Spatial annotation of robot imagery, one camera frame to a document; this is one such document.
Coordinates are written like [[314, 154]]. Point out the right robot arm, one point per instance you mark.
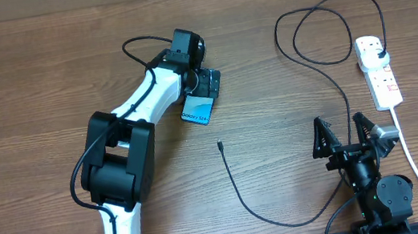
[[384, 201]]

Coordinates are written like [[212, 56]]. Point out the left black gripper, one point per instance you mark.
[[204, 88]]

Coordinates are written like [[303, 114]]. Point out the white charger plug adapter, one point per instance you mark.
[[373, 60]]

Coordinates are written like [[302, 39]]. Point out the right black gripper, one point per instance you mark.
[[342, 154]]

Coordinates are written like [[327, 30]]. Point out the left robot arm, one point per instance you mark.
[[118, 162]]

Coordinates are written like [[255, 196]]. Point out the Samsung Galaxy smartphone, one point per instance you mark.
[[197, 110]]

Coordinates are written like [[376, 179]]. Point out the white power strip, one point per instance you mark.
[[382, 83]]

